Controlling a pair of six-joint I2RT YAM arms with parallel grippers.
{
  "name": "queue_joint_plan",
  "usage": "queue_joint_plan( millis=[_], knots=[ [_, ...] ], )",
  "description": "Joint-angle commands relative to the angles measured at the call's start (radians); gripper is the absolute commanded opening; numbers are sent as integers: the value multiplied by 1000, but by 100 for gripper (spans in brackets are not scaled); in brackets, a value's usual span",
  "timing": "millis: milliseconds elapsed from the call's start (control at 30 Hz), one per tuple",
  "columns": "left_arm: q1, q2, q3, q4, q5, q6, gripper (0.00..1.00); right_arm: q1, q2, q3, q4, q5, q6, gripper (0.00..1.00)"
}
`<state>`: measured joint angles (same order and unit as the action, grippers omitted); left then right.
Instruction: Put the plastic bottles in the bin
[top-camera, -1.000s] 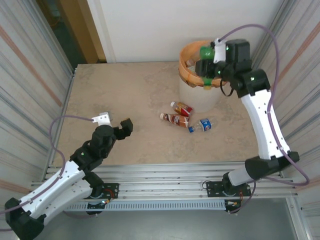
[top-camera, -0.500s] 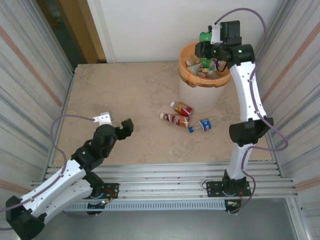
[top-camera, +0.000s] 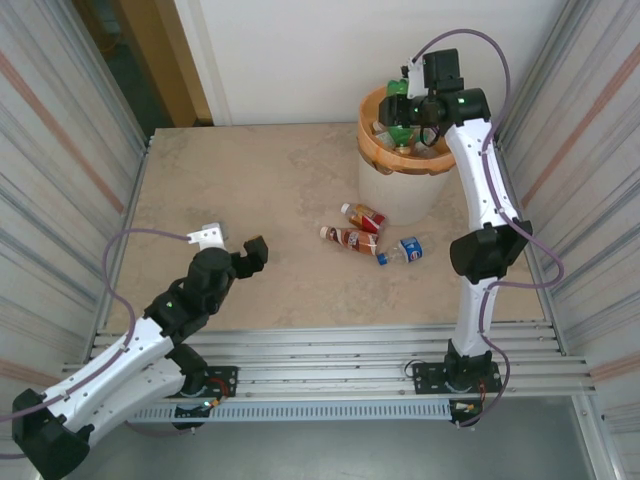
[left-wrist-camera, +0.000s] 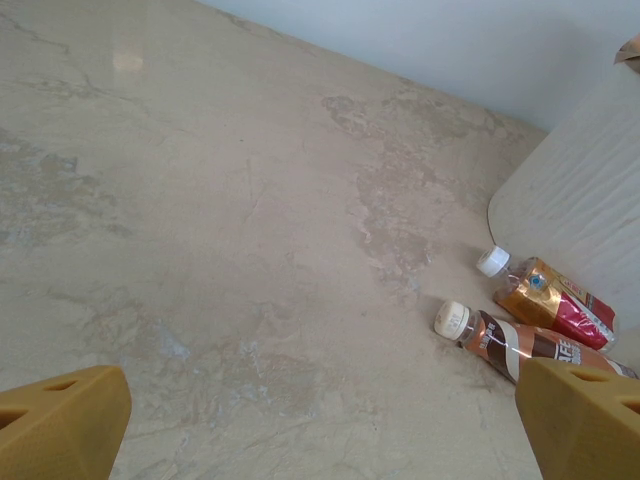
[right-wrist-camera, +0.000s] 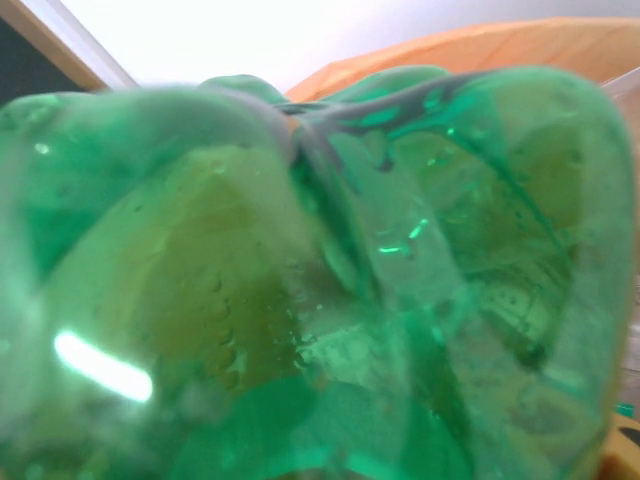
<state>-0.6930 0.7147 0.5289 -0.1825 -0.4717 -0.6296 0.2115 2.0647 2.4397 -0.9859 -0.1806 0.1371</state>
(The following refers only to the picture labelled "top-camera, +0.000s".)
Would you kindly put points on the green bottle yellow cap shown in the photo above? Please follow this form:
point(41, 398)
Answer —
point(397, 87)

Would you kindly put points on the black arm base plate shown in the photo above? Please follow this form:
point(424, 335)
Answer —
point(425, 375)
point(225, 375)

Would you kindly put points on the bottle red yellow label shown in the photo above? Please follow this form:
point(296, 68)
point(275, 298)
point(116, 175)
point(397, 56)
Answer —
point(365, 217)

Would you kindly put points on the white plastic bin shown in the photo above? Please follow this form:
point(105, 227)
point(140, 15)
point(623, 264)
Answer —
point(395, 195)

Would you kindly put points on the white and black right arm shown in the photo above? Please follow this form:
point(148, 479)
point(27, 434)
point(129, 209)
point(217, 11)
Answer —
point(480, 175)

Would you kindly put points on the wooden door frame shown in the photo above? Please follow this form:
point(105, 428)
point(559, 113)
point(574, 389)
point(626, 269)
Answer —
point(150, 60)

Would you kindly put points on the aluminium rail frame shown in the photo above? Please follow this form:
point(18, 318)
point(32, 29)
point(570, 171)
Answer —
point(320, 350)

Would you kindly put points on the clear bottle blue label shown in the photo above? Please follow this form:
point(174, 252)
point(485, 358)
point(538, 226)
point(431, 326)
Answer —
point(411, 250)

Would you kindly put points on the corrugated enclosure side panel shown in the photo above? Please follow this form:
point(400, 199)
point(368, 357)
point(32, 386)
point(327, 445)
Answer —
point(590, 175)
point(50, 175)

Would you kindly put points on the brown coffee bottle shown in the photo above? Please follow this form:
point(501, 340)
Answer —
point(355, 240)

